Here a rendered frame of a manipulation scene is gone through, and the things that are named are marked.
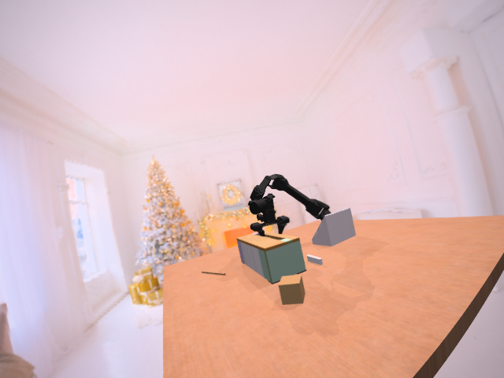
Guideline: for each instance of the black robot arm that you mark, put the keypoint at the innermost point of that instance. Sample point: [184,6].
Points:
[258,204]

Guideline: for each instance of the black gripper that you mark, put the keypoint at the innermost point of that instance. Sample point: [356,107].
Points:
[270,219]

